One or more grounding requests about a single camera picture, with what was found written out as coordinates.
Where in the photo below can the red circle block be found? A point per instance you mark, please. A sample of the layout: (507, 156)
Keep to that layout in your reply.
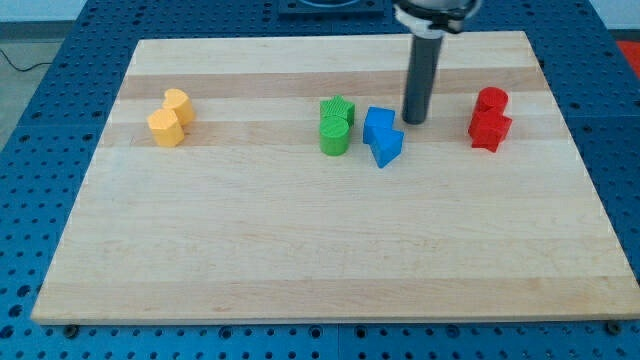
(491, 99)

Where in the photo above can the blue triangle block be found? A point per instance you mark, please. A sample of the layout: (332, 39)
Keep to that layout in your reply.
(386, 144)

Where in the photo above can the green star block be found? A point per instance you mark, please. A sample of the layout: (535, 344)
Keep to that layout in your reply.
(338, 106)

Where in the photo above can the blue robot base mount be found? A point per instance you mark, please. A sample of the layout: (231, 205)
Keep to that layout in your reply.
(331, 7)

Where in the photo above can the red star block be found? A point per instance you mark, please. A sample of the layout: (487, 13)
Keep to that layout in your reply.
(489, 129)

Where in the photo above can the wooden board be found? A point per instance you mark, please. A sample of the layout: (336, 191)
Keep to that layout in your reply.
(247, 221)

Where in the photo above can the green circle block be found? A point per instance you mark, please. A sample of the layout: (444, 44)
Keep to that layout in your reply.
(334, 135)

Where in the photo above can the blue cube block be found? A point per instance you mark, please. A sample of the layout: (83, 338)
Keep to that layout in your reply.
(377, 117)

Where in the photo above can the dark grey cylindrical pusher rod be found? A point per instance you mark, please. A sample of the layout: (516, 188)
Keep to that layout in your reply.
(423, 62)

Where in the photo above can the yellow heart block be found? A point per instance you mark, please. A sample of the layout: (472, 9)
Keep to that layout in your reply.
(180, 103)

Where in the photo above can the yellow hexagon block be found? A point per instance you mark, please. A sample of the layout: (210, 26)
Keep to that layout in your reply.
(165, 128)

